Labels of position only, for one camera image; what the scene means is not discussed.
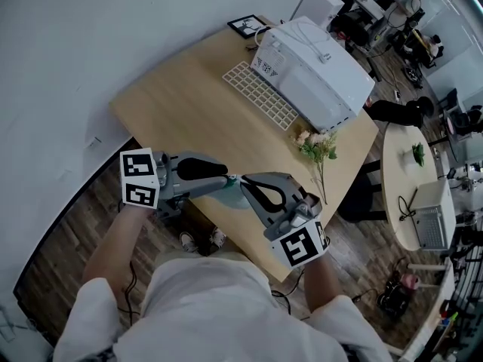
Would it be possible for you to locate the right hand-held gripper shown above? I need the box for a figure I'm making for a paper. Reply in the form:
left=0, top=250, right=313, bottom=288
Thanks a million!
left=239, top=170, right=330, bottom=269

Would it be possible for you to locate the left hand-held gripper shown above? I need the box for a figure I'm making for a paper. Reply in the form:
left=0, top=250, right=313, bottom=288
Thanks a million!
left=119, top=147, right=237, bottom=220

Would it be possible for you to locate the light blue cloth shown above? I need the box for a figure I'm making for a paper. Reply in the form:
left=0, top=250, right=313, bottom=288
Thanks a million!
left=213, top=173, right=252, bottom=211

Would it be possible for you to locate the person's left forearm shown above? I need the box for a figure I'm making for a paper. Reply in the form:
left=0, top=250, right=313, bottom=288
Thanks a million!
left=81, top=201, right=150, bottom=290

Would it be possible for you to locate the person's right forearm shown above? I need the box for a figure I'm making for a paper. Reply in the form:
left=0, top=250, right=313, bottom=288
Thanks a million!
left=301, top=253, right=340, bottom=314

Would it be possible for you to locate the artificial flower bouquet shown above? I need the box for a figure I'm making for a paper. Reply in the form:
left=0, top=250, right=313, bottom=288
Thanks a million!
left=290, top=129, right=339, bottom=205

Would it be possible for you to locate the person's right shoe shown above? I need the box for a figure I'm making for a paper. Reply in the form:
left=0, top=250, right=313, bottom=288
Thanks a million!
left=209, top=227, right=228, bottom=249

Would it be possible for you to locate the person's shoe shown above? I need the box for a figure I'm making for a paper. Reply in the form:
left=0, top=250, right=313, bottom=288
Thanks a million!
left=209, top=227, right=228, bottom=249
left=179, top=231, right=199, bottom=254

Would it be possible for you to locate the person's left shoe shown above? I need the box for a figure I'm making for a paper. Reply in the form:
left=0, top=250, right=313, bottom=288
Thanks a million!
left=179, top=231, right=199, bottom=254

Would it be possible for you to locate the black round stool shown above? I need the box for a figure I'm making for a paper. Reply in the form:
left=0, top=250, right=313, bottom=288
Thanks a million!
left=337, top=160, right=388, bottom=224

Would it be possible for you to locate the white lattice rack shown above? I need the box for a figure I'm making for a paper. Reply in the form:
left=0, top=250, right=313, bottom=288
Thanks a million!
left=221, top=60, right=300, bottom=130

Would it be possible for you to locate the person's white T-shirt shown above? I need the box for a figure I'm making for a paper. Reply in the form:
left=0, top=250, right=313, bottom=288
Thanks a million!
left=52, top=254, right=393, bottom=362

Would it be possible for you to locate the white microwave oven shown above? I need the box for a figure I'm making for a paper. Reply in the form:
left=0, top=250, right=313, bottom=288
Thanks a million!
left=249, top=16, right=377, bottom=133

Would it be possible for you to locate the small potted plant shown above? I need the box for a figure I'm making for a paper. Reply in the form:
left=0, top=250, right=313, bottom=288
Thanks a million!
left=401, top=142, right=427, bottom=169

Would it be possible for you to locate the black swivel chair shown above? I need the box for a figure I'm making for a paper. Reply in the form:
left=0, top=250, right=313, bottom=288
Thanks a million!
left=367, top=96, right=435, bottom=130

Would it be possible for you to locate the pink roll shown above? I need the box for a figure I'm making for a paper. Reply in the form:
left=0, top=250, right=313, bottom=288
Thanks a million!
left=401, top=273, right=421, bottom=292

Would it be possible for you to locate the white perforated box appliance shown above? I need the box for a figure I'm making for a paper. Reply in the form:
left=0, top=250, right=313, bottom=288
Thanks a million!
left=408, top=179, right=458, bottom=252

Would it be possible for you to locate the black draped office chair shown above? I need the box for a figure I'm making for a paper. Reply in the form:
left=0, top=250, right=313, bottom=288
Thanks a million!
left=334, top=11, right=373, bottom=48

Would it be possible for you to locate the white water dispenser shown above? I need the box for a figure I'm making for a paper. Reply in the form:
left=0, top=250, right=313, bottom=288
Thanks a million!
left=289, top=0, right=346, bottom=28

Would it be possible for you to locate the black power cable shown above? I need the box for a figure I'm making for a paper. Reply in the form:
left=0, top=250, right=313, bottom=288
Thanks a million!
left=397, top=188, right=418, bottom=222

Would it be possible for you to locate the black picture frame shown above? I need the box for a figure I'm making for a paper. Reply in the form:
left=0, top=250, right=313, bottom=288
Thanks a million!
left=226, top=13, right=267, bottom=39

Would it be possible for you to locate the white power cord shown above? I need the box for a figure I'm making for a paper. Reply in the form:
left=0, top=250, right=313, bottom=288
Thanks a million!
left=254, top=18, right=331, bottom=62

